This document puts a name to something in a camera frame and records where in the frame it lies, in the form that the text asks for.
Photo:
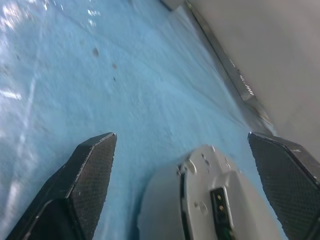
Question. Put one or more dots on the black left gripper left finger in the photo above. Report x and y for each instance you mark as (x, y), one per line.
(82, 180)

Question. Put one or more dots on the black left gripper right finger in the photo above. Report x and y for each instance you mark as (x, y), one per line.
(290, 185)

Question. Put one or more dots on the blue plastic table cover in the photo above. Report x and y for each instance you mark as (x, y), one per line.
(125, 75)

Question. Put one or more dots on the white partition panel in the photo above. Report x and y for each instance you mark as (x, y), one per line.
(275, 50)

